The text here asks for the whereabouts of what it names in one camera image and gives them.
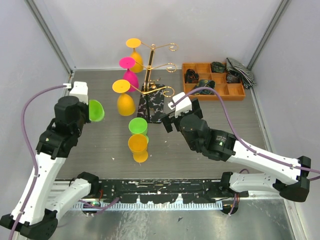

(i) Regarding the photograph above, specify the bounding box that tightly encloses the green goblet front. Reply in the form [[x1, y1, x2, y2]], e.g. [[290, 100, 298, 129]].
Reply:
[[88, 99, 105, 122]]

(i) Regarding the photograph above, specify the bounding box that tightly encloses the green goblet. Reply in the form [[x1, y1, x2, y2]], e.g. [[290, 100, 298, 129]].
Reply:
[[128, 117, 149, 142], [88, 99, 105, 122]]

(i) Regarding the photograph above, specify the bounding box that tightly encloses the orange goblet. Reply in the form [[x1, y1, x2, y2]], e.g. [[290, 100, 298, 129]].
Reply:
[[128, 134, 149, 163], [125, 38, 144, 74], [112, 79, 136, 117]]

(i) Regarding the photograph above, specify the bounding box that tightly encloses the pink plastic goblet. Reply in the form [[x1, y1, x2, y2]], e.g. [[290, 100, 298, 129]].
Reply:
[[119, 56, 139, 92]]

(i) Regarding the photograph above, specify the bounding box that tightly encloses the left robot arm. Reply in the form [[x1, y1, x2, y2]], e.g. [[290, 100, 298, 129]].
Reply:
[[0, 96, 105, 240]]

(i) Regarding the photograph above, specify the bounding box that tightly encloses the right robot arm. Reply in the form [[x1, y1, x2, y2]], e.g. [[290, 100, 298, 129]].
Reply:
[[160, 99, 311, 203]]

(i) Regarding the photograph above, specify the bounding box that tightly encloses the green goblet back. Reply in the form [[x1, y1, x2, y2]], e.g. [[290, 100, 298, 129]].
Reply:
[[128, 117, 149, 142]]

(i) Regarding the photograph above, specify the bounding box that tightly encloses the black orange rolled tie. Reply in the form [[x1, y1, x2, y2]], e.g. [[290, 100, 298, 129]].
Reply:
[[184, 68, 199, 84]]

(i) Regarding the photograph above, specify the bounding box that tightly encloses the wooden compartment tray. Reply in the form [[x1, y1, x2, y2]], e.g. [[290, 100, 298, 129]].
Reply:
[[182, 62, 246, 101]]

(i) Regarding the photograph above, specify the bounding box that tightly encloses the blue yellow floral tie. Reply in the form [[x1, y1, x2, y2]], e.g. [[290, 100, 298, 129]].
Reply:
[[191, 79, 216, 95]]

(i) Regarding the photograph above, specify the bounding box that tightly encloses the dark green floral tie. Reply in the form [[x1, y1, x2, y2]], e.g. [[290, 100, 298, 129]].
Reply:
[[210, 61, 226, 73]]

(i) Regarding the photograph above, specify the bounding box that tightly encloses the dark patterned rolled tie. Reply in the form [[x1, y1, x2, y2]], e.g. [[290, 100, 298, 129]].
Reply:
[[226, 70, 241, 84]]

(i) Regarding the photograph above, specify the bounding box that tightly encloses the black white striped cloth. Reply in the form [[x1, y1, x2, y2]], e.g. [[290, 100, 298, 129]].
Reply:
[[226, 57, 257, 89]]

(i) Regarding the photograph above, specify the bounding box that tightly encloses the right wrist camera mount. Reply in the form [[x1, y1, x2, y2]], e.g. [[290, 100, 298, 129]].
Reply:
[[167, 92, 192, 118]]

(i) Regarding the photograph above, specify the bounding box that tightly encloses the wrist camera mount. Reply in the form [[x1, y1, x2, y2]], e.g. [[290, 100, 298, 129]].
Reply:
[[63, 81, 89, 105], [167, 92, 192, 118]]

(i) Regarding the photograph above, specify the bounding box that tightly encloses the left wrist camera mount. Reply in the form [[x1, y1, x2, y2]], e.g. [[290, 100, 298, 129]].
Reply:
[[63, 81, 89, 105]]

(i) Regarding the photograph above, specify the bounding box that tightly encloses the gold wire wine glass rack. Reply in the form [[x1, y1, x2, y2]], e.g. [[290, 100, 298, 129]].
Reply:
[[137, 41, 179, 124]]

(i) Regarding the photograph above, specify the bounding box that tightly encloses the grey slotted cable duct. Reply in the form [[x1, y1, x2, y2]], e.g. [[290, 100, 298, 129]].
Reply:
[[72, 201, 223, 211]]

